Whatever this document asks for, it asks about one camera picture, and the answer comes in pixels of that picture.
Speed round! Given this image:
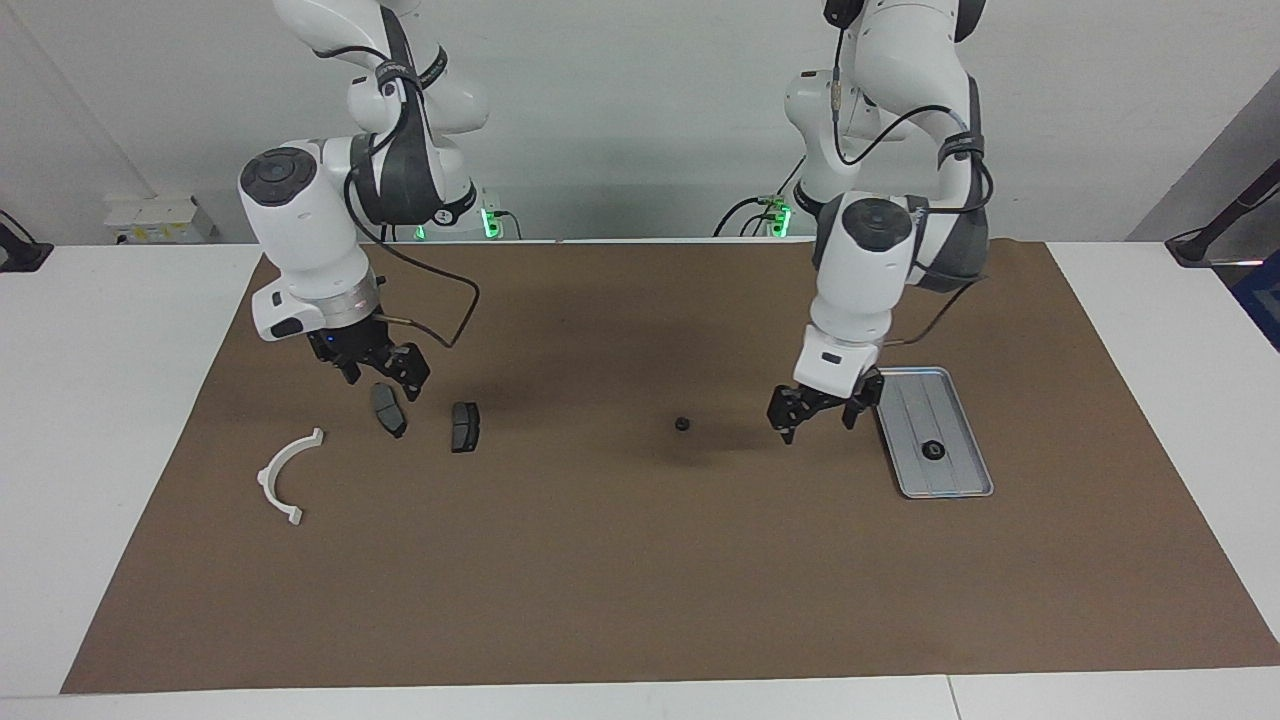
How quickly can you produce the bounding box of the white power strip box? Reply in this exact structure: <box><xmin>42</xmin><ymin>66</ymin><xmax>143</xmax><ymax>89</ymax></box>
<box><xmin>105</xmin><ymin>195</ymin><xmax>216</xmax><ymax>246</ymax></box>

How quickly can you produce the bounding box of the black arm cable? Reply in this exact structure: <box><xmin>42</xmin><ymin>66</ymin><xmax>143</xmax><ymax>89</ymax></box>
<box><xmin>830</xmin><ymin>60</ymin><xmax>996</xmax><ymax>346</ymax></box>
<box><xmin>345</xmin><ymin>90</ymin><xmax>481</xmax><ymax>349</ymax></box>

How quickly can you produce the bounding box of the silver metal tray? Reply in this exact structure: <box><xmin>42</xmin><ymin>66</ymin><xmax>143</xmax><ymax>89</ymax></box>
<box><xmin>870</xmin><ymin>367</ymin><xmax>995</xmax><ymax>500</ymax></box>

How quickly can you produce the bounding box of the brown table mat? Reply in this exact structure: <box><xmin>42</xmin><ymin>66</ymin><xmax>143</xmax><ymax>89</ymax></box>
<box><xmin>60</xmin><ymin>240</ymin><xmax>1280</xmax><ymax>694</ymax></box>

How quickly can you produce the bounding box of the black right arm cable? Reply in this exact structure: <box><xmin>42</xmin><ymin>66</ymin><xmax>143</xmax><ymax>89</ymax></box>
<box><xmin>345</xmin><ymin>90</ymin><xmax>481</xmax><ymax>349</ymax></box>

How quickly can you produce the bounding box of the white semicircular bracket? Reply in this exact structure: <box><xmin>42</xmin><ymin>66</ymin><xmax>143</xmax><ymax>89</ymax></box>
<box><xmin>256</xmin><ymin>428</ymin><xmax>326</xmax><ymax>527</ymax></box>

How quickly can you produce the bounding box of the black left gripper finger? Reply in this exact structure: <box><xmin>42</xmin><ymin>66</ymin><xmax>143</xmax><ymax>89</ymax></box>
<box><xmin>767</xmin><ymin>385</ymin><xmax>806</xmax><ymax>446</ymax></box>
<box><xmin>842</xmin><ymin>372</ymin><xmax>885</xmax><ymax>431</ymax></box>

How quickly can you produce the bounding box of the black stand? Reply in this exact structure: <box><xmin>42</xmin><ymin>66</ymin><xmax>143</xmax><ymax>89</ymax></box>
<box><xmin>1165</xmin><ymin>155</ymin><xmax>1280</xmax><ymax>268</ymax></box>

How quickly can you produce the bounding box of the blue crate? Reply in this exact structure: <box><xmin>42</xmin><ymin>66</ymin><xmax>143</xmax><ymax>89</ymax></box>
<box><xmin>1232</xmin><ymin>262</ymin><xmax>1280</xmax><ymax>351</ymax></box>

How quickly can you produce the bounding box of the long grey brake pad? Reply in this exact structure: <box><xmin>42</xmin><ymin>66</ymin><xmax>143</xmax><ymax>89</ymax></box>
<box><xmin>371</xmin><ymin>382</ymin><xmax>408</xmax><ymax>440</ymax></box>

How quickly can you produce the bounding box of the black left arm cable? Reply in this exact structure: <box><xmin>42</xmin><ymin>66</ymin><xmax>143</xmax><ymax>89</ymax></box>
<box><xmin>830</xmin><ymin>60</ymin><xmax>996</xmax><ymax>346</ymax></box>

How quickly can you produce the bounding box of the black base cable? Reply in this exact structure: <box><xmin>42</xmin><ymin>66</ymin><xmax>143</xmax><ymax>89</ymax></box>
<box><xmin>713</xmin><ymin>150</ymin><xmax>806</xmax><ymax>238</ymax></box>

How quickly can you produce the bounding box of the black clamp mount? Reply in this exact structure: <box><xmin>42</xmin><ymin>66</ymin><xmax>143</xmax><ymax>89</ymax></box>
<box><xmin>0</xmin><ymin>208</ymin><xmax>53</xmax><ymax>273</ymax></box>

